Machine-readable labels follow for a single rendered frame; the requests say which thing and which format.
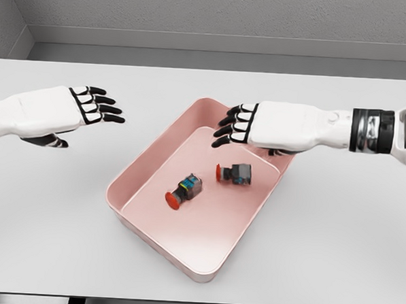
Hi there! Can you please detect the red-button industrial switch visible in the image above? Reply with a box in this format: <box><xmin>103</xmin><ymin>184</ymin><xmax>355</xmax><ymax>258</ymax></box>
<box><xmin>214</xmin><ymin>162</ymin><xmax>254</xmax><ymax>187</ymax></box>
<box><xmin>164</xmin><ymin>172</ymin><xmax>203</xmax><ymax>213</ymax></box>

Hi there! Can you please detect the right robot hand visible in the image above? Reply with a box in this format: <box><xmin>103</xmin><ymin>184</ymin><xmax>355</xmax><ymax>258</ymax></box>
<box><xmin>210</xmin><ymin>97</ymin><xmax>316</xmax><ymax>159</ymax></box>

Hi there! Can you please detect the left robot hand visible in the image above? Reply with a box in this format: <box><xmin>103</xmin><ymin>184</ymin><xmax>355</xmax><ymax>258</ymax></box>
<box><xmin>15</xmin><ymin>82</ymin><xmax>128</xmax><ymax>152</ymax></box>

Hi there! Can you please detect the pink rectangular basket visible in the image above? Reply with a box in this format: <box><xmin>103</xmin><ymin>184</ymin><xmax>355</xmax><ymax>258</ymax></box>
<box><xmin>101</xmin><ymin>92</ymin><xmax>300</xmax><ymax>288</ymax></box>

